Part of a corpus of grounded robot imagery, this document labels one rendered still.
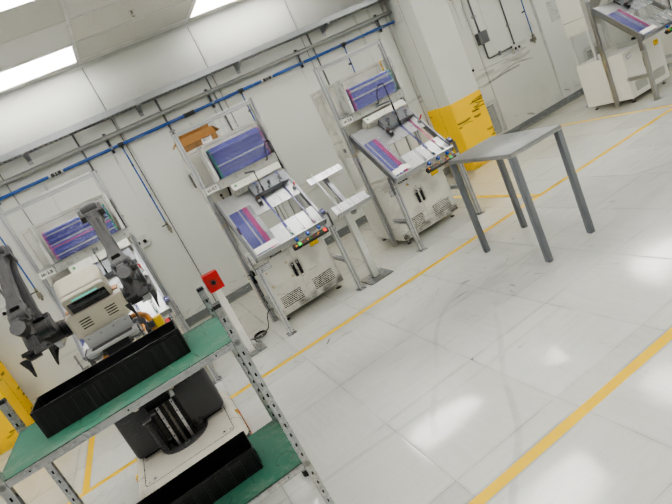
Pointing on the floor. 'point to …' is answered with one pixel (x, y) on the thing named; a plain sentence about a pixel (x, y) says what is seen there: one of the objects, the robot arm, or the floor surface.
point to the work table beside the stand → (490, 150)
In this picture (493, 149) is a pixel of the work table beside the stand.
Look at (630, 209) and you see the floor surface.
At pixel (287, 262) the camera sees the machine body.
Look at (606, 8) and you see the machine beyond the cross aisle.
